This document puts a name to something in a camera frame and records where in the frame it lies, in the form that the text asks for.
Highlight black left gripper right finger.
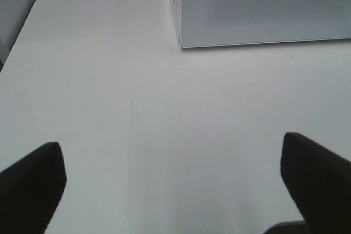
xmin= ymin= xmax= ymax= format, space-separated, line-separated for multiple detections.
xmin=280 ymin=132 xmax=350 ymax=233

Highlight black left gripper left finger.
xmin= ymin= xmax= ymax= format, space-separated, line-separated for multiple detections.
xmin=1 ymin=142 xmax=67 ymax=233

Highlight white microwave door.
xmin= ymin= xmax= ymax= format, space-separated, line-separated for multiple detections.
xmin=175 ymin=0 xmax=350 ymax=48

